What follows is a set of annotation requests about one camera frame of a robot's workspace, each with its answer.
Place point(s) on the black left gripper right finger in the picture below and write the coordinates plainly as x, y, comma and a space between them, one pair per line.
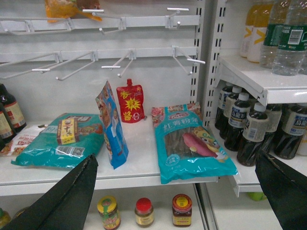
285, 189

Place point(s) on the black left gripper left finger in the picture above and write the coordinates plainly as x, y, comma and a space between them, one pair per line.
65, 206

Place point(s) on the sauce jar yellow lid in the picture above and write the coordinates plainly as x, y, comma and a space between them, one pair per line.
109, 213

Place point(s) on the teal noodle bag left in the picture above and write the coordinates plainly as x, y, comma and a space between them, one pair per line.
45, 150

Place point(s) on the teal noodle bag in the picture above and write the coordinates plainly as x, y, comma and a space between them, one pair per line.
45, 150
185, 148

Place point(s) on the dark oolong tea bottle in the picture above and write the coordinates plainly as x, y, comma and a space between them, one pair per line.
253, 135

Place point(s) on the small yellow spice box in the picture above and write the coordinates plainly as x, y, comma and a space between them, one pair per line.
68, 131

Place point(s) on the sauce jar red lid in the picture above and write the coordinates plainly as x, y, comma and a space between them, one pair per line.
144, 212

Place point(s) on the blue standing snack bag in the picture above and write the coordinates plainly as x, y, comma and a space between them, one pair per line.
112, 129

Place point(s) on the chili sauce jar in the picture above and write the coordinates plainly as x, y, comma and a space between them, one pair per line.
181, 210

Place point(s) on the teal noodle bag right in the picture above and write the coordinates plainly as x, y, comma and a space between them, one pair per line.
185, 148

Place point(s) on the red sauce pouch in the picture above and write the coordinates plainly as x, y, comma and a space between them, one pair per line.
130, 100

